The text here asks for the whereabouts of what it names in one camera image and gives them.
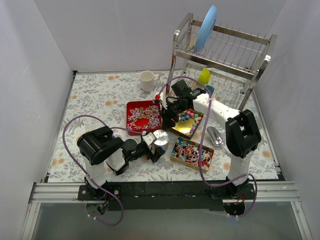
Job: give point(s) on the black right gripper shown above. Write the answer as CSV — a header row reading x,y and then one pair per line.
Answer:
x,y
169,115

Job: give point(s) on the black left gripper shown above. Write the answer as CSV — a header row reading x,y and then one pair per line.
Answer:
x,y
152,151

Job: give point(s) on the gold tin of star candies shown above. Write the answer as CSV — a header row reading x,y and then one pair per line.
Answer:
x,y
188,122

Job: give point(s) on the clear glass jar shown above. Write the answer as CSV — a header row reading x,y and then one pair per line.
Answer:
x,y
162,147

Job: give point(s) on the red tin of swirl lollipops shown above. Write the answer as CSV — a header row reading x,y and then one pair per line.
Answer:
x,y
143,116

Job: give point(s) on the silver metal scoop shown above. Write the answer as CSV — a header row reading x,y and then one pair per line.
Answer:
x,y
217,139

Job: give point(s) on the gold tin of ball lollipops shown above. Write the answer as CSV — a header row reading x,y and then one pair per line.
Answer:
x,y
186,152

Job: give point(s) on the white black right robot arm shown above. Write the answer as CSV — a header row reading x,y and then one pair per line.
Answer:
x,y
241,129

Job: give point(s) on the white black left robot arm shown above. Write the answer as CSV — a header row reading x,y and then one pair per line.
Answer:
x,y
100,147

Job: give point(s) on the yellow green bowl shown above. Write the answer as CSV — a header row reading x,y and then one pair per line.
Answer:
x,y
205,76

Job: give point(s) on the teal and white container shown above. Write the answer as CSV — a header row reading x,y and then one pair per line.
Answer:
x,y
210,89

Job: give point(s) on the white ceramic mug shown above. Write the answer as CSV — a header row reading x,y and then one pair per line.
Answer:
x,y
147,80

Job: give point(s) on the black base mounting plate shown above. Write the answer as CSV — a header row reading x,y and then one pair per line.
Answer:
x,y
169,195

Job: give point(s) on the stainless steel dish rack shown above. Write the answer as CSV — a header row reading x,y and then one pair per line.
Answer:
x,y
235,59

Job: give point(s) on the light blue plate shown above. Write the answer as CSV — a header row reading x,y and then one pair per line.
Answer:
x,y
206,29

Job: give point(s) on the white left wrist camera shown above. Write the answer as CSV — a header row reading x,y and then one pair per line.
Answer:
x,y
148,138

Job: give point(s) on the aluminium table edge rail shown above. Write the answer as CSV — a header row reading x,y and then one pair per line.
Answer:
x,y
264,191

